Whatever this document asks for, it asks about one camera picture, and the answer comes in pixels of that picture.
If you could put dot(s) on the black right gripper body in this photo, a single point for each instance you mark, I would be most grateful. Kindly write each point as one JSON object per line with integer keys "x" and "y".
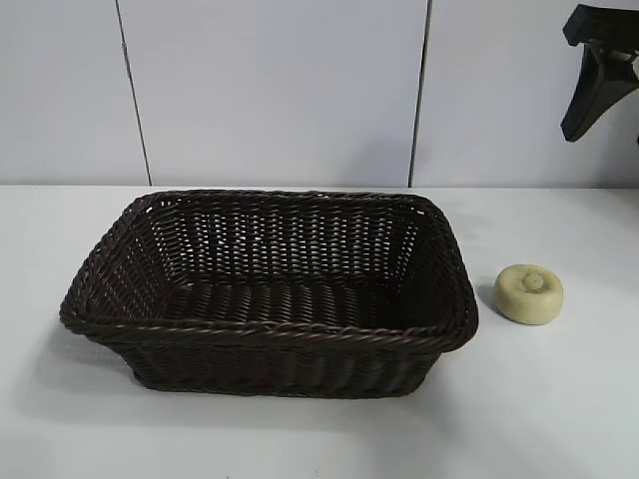
{"x": 604, "y": 27}

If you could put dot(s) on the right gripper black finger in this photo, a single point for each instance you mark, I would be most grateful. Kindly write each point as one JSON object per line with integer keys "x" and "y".
{"x": 599, "y": 95}

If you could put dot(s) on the round pale yellow yolk pastry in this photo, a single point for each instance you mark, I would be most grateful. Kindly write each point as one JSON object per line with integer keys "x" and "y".
{"x": 519, "y": 302}

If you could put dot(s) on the dark brown wicker basket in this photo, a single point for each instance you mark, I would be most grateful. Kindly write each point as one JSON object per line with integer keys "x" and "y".
{"x": 279, "y": 349}

